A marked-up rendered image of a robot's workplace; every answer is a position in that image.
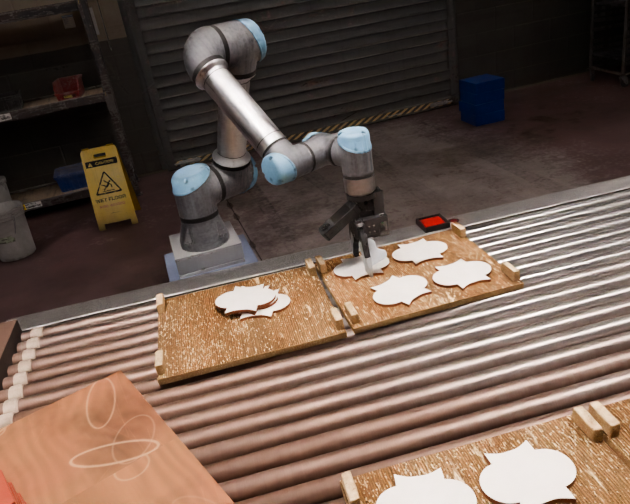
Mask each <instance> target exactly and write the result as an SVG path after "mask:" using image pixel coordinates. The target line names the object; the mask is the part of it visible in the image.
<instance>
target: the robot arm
mask: <svg viewBox="0 0 630 504"><path fill-rule="evenodd" d="M266 51H267V46H266V41H265V37H264V35H263V33H262V31H261V29H260V28H259V26H258V25H257V24H256V23H255V22H254V21H252V20H250V19H247V18H242V19H233V20H231V21H227V22H222V23H218V24H213V25H209V26H202V27H200V28H198V29H196V30H195V31H193V32H192V33H191V34H190V35H189V37H188V38H187V40H186V43H185V45H184V51H183V59H184V65H185V68H186V71H187V73H188V75H189V77H190V78H191V80H192V81H193V82H194V84H195V85H196V86H197V87H198V88H199V89H201V90H206V92H207V93H208V94H209V95H210V96H211V98H212V99H213V100H214V101H215V102H216V104H217V105H218V136H217V149H215V150H214V151H213V153H212V163H211V164H210V165H207V164H205V163H195V164H193V165H188V166H185V167H183V168H181V169H179V170H178V171H176V172H175V173H174V174H173V176H172V178H171V184H172V192H173V194H174V197H175V201H176V205H177V209H178V213H179V217H180V220H181V230H180V244H181V248H182V249H183V250H184V251H187V252H204V251H209V250H212V249H215V248H218V247H220V246H222V245H224V244H225V243H226V242H227V241H228V240H229V239H230V234H229V230H228V228H227V226H226V225H225V223H224V222H223V220H222V218H221V217H220V215H219V212H218V207H217V203H219V202H222V201H224V200H226V199H229V198H231V197H233V196H236V195H238V194H242V193H244V192H246V191H247V190H249V189H251V188H252V187H253V186H254V185H255V183H256V181H257V177H258V170H257V167H256V166H255V165H256V163H255V161H254V159H253V158H252V156H251V155H250V153H249V152H248V151H247V150H246V144H247V141H248V142H249V143H250V144H251V145H252V146H253V148H254V149H255V150H256V151H257V152H258V154H259V155H260V156H261V157H262V158H263V160H262V164H261V168H262V172H263V173H264V174H265V178H266V180H267V181H268V182H269V183H271V184H273V185H281V184H285V183H288V182H292V181H293V180H295V179H296V178H299V177H301V176H303V175H305V174H308V173H310V172H313V171H315V170H317V169H319V168H322V167H324V166H326V165H332V166H338V167H342V174H343V181H344V188H345V193H346V197H347V200H348V201H347V202H346V203H345V204H344V205H343V206H342V207H341V208H340V209H339V210H338V211H337V212H335V213H334V214H333V215H332V216H331V217H330V218H329V219H328V220H327V221H326V222H325V223H324V224H323V225H321V226H320V227H319V232H320V233H321V235H322V236H323V237H324V238H325V239H326V240H327V241H330V240H331V239H332V238H333V237H334V236H335V235H336V234H338V233H339V232H340V231H341V230H342V229H343V228H344V227H345V226H346V225H347V224H348V223H349V234H350V240H351V247H352V253H353V255H354V256H355V257H358V256H359V248H360V251H361V254H362V257H363V263H364V266H365V271H366V272H367V274H368V275H369V276H370V277H373V267H372V266H373V265H375V264H376V263H378V262H380V261H382V260H383V259H385V258H386V256H387V253H386V251H385V250H382V249H378V248H377V247H376V244H375V242H374V240H373V238H375V237H379V236H385V235H389V225H388V216H387V214H386V213H385V208H384V198H383V190H380V188H379V187H378V186H377V187H376V185H375V176H374V168H373V159H372V144H371V142H370V135H369V131H368V130H367V129H366V128H364V127H359V126H358V127H348V128H344V129H342V130H340V131H339V132H338V135H335V134H328V133H325V132H312V133H309V134H308V135H306V137H305V138H304V139H303V141H302V142H300V143H298V144H295V145H292V144H291V142H290V141H289V140H288V139H287V138H286V137H285V136H284V134H283V133H282V132H281V131H280V130H279V129H278V127H277V126H276V125H275V124H274V123H273V122H272V120H271V119H270V118H269V117H268V116H267V115H266V113H265V112H264V111H263V110H262V109H261V108H260V106H259V105H258V104H257V103H256V102H255V101H254V99H253V98H252V97H251V96H250V95H249V89H250V79H251V78H253V77H254V76H255V74H256V64H257V62H260V61H261V60H263V58H265V56H266ZM356 203H357V204H356ZM385 221H386V223H387V231H384V230H385V226H384V225H382V223H383V222H385ZM381 231H382V232H381Z"/></svg>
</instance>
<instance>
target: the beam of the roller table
mask: <svg viewBox="0 0 630 504"><path fill-rule="evenodd" d="M626 190H630V175H629V176H625V177H620V178H616V179H612V180H607V181H603V182H599V183H594V184H590V185H586V186H581V187H577V188H573V189H568V190H564V191H560V192H556V193H551V194H547V195H543V196H538V197H534V198H530V199H525V200H521V201H517V202H512V203H508V204H504V205H500V206H495V207H491V208H487V209H482V210H478V211H474V212H469V213H465V214H461V215H456V216H452V217H448V218H446V219H447V220H449V219H453V218H455V219H459V222H457V223H459V224H461V225H462V226H464V227H465V228H469V227H473V226H477V225H482V224H486V223H490V222H494V221H499V220H503V219H507V218H511V217H516V216H520V215H524V214H528V213H533V212H537V211H541V210H545V209H549V208H554V207H558V206H562V205H566V204H571V203H575V202H579V201H583V200H588V199H592V198H596V197H600V196H605V195H609V194H613V193H617V192H622V191H626ZM449 229H452V228H451V223H450V228H446V229H441V230H437V231H433V232H429V233H425V232H424V231H423V230H422V229H421V228H420V227H419V226H418V225H413V226H409V227H405V228H400V229H396V230H392V231H389V235H385V236H379V237H375V238H373V240H374V242H375V244H376V247H381V246H385V245H389V244H393V243H397V242H401V241H405V240H409V239H413V238H417V237H421V236H425V235H429V234H433V233H437V232H441V231H445V230H449ZM349 254H353V253H352V247H351V240H349V241H344V242H340V243H336V244H331V245H327V246H323V247H318V248H314V249H310V250H306V251H301V252H297V253H293V254H288V255H284V256H280V257H275V258H271V259H267V260H262V261H258V262H254V263H249V264H245V265H241V266H237V267H232V268H228V269H224V270H219V271H215V272H211V273H206V274H202V275H198V276H193V277H189V278H185V279H181V280H176V281H172V282H168V283H163V284H159V285H155V286H150V287H146V288H142V289H137V290H133V291H129V292H124V293H120V294H116V295H112V296H107V297H103V298H99V299H94V300H90V301H86V302H81V303H77V304H73V305H68V306H64V307H60V308H56V309H51V310H47V311H43V312H38V313H34V314H30V315H25V316H21V317H17V318H12V319H8V320H6V322H8V321H12V320H18V323H19V325H20V328H21V330H22V332H27V331H31V330H32V329H34V328H38V327H42V326H43V327H48V326H53V325H57V324H61V323H65V322H70V321H74V320H78V319H82V318H87V317H91V316H95V315H99V314H104V313H108V312H112V311H116V310H121V309H125V308H129V307H133V306H138V305H142V304H146V303H150V302H155V301H156V295H157V294H159V293H163V295H164V299H167V298H172V297H176V296H180V295H184V294H189V293H193V292H197V291H201V290H206V289H210V288H214V287H218V286H222V285H227V284H231V283H235V282H239V281H244V280H248V279H252V278H256V277H261V276H265V275H269V274H273V273H278V272H282V271H286V270H290V269H295V268H299V267H303V266H306V264H305V259H308V258H311V260H312V262H313V263H314V264H315V263H316V260H315V256H318V255H320V256H321V257H322V258H323V260H324V261H325V260H329V259H333V258H337V257H341V256H345V255H349Z"/></svg>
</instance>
